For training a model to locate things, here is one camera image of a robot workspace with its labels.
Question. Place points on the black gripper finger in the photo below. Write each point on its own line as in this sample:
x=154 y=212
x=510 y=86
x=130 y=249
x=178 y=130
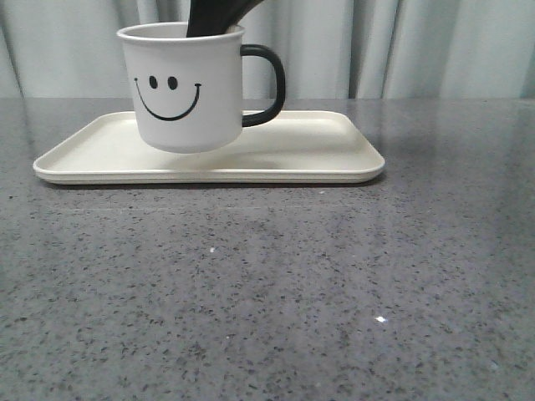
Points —
x=215 y=17

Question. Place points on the white smiley mug black handle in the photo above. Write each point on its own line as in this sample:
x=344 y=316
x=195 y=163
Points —
x=187 y=91

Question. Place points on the cream rectangular plastic tray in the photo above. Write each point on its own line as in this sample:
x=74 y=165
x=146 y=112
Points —
x=297 y=147

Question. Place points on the pale green pleated curtain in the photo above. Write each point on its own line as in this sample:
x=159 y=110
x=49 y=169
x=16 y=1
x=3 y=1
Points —
x=329 y=49

